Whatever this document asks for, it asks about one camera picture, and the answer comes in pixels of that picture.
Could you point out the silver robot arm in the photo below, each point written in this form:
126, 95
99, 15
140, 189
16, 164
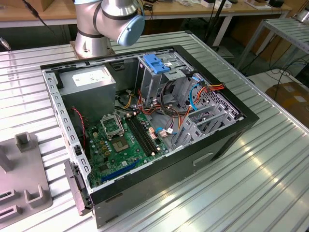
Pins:
89, 24

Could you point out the metal disk bay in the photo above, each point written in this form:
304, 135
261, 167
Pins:
193, 131

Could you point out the black RAM slot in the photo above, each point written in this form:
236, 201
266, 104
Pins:
144, 134
148, 133
137, 136
141, 135

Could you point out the metal optical drive cage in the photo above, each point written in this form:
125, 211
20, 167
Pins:
147, 82

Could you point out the CPU socket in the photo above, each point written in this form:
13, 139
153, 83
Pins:
120, 145

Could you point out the green motherboard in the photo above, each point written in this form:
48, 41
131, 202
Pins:
131, 154

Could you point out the blue plastic drive latch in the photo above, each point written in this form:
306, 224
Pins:
154, 64

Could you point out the blue expansion slot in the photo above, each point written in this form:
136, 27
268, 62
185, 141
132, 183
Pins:
120, 170

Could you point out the grey power supply unit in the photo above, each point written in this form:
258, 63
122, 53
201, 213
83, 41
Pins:
89, 96

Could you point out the black open PC case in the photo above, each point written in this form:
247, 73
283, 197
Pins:
157, 188

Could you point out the grey plastic case latch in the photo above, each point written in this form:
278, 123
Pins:
77, 191

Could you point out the brown cardboard box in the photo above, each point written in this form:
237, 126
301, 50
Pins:
289, 96

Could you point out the grey parts rack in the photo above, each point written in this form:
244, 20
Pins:
26, 169

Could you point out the cardboard box on desk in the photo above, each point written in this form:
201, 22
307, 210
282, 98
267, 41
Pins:
55, 4

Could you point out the metal slat side table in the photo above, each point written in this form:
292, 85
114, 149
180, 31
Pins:
289, 29

